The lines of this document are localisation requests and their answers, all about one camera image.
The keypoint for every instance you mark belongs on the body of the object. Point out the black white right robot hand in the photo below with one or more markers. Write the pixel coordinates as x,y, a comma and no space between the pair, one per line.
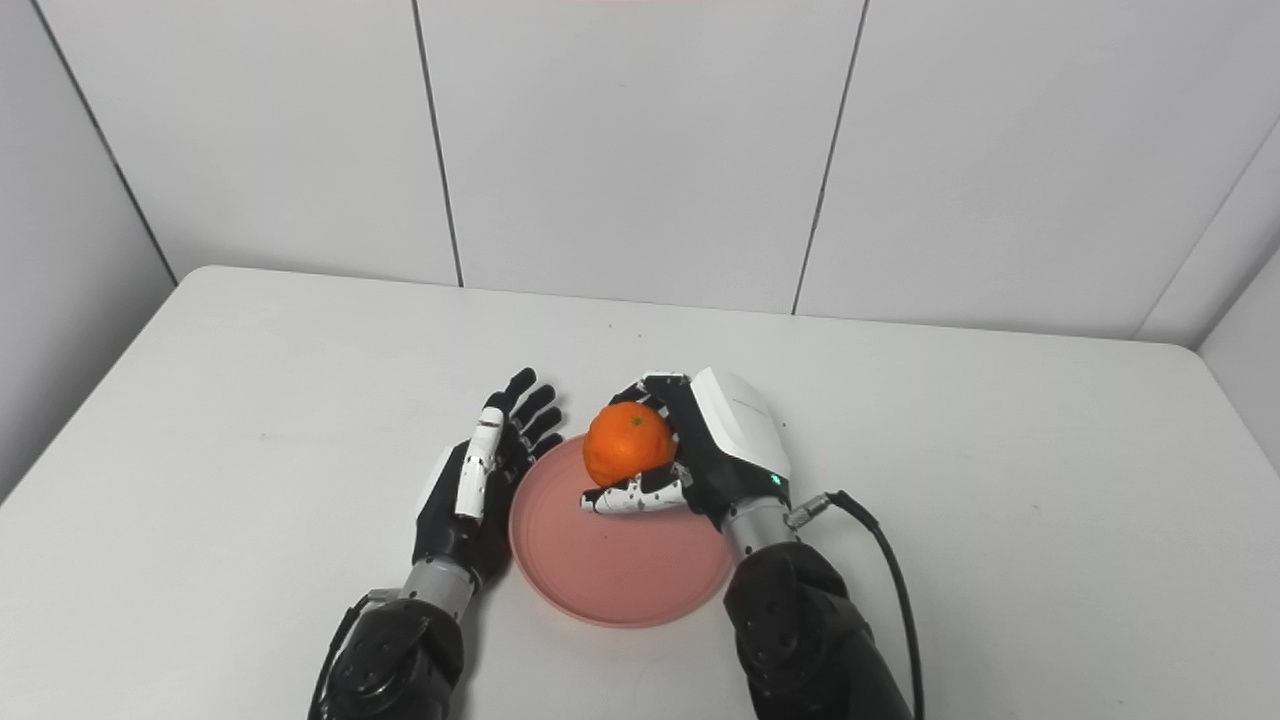
735,440

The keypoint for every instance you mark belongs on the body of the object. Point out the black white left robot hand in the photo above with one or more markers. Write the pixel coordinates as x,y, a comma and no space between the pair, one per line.
465,540

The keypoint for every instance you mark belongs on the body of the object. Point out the pink round plate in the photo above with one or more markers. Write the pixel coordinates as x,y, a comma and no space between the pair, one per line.
615,570

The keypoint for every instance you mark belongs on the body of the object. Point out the orange mandarin fruit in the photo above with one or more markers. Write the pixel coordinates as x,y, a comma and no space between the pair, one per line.
628,445

